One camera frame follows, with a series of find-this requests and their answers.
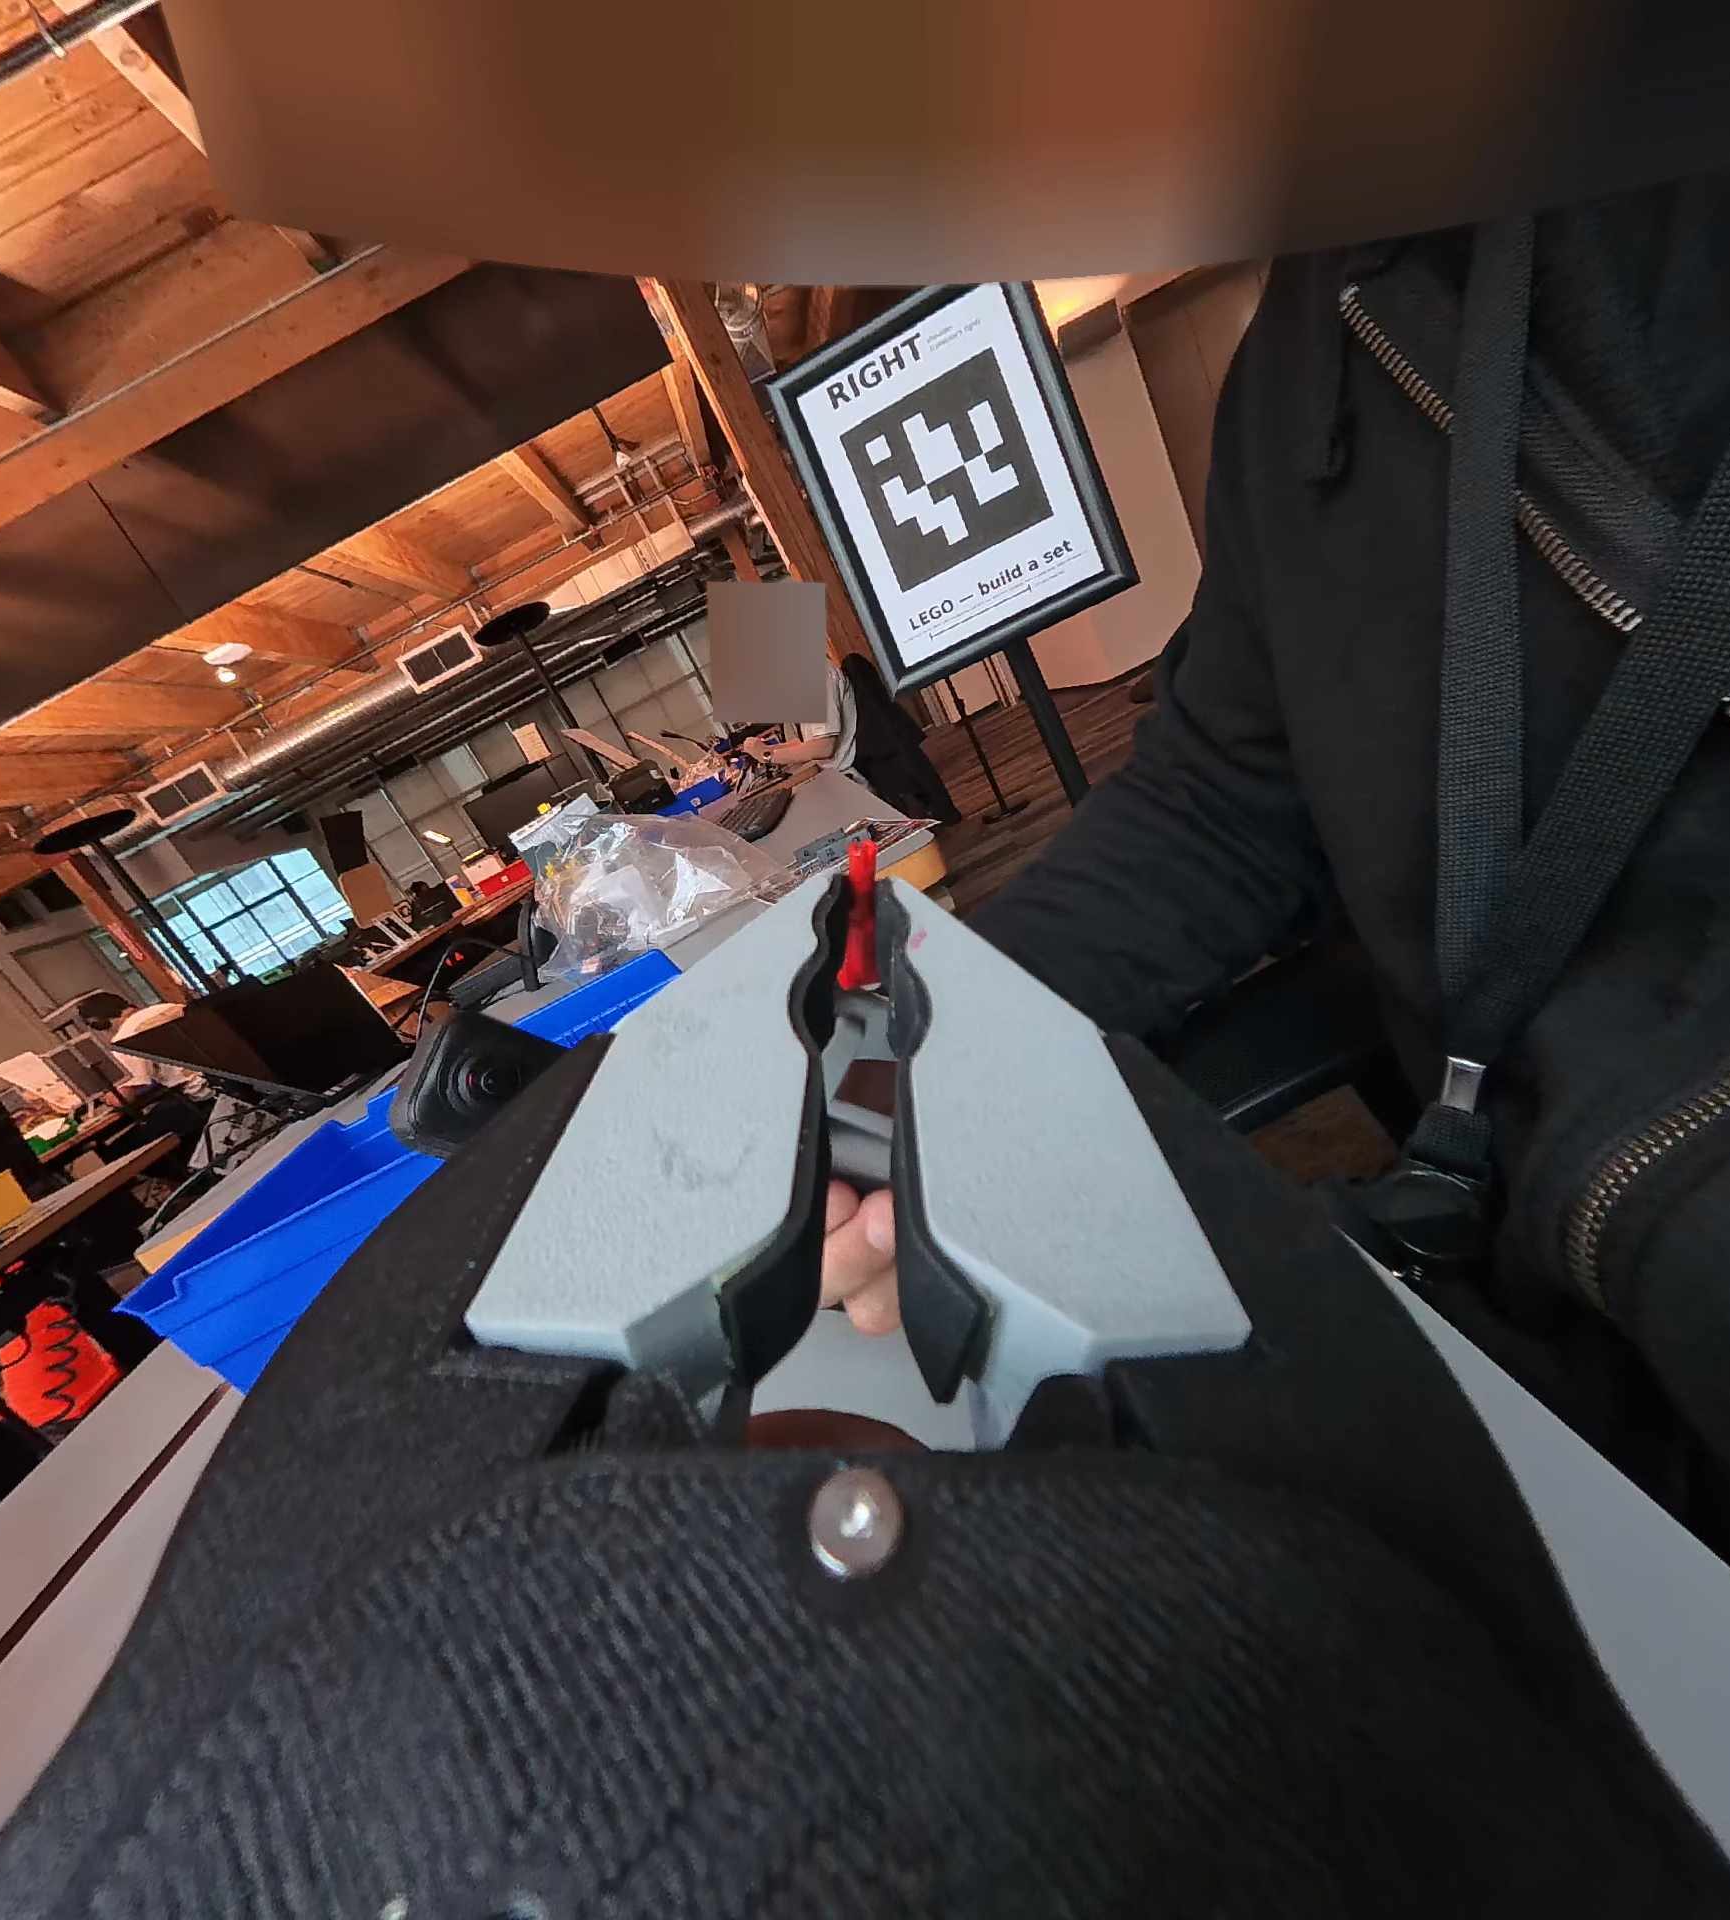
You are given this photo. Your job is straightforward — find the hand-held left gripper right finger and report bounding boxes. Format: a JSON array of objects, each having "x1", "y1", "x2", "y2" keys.
[{"x1": 864, "y1": 876, "x2": 1254, "y2": 1453}]

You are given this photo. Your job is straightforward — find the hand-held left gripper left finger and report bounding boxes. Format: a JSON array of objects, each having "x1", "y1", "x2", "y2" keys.
[{"x1": 466, "y1": 876, "x2": 853, "y2": 1430}]

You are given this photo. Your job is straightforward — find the long red lego pin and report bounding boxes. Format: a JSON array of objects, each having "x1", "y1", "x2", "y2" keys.
[{"x1": 835, "y1": 839, "x2": 887, "y2": 995}]

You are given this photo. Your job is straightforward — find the person's right hand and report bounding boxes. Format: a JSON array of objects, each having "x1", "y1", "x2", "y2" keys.
[{"x1": 817, "y1": 1174, "x2": 909, "y2": 1340}]

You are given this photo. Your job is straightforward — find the black monitor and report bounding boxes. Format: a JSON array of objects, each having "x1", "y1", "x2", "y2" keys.
[{"x1": 114, "y1": 963, "x2": 411, "y2": 1104}]

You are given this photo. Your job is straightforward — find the blue plastic bin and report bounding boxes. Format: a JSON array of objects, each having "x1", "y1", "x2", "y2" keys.
[{"x1": 114, "y1": 947, "x2": 688, "y2": 1397}]

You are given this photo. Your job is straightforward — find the clear plastic parts bag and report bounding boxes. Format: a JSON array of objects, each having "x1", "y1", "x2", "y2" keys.
[{"x1": 526, "y1": 814, "x2": 785, "y2": 984}]

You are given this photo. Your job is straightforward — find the black floor lamp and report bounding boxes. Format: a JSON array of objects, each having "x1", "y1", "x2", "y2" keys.
[
  {"x1": 33, "y1": 806, "x2": 215, "y2": 995},
  {"x1": 474, "y1": 602, "x2": 621, "y2": 820}
]

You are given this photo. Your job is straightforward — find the person's black jacket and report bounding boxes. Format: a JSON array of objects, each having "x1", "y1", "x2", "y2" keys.
[{"x1": 955, "y1": 142, "x2": 1730, "y2": 1591}]

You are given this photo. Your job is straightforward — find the framed sign on stand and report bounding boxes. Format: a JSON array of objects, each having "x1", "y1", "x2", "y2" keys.
[{"x1": 765, "y1": 281, "x2": 1144, "y2": 820}]

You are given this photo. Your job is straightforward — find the black shoulder strap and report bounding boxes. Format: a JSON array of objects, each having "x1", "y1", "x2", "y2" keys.
[{"x1": 1382, "y1": 209, "x2": 1730, "y2": 1292}]

